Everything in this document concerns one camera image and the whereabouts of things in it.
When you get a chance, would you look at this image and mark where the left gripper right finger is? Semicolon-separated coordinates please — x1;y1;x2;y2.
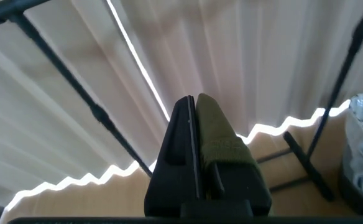
204;161;272;217

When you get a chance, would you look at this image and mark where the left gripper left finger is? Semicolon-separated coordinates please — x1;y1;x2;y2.
144;95;204;218

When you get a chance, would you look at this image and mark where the green long-sleeved shirt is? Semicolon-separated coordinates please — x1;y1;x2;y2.
195;93;274;215

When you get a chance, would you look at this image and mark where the black clothes rack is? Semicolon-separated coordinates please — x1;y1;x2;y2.
0;0;363;202

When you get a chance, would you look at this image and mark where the white laundry basket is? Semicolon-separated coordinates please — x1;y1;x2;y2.
338;91;363;215

